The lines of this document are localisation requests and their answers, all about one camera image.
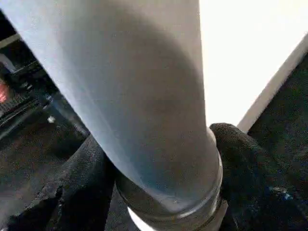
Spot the white plastic table top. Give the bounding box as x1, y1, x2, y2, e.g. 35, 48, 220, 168
199, 0, 308, 134

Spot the black plastic mat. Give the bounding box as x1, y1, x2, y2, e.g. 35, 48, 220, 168
0, 29, 308, 231

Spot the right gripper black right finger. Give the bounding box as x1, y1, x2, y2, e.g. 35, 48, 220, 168
209, 123, 308, 231

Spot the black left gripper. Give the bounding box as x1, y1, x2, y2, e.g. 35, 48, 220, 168
0, 58, 91, 141

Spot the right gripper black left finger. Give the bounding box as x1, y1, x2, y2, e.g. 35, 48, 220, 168
0, 135, 120, 231

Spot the white plastic table leg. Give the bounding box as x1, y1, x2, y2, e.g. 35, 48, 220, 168
0, 0, 229, 231

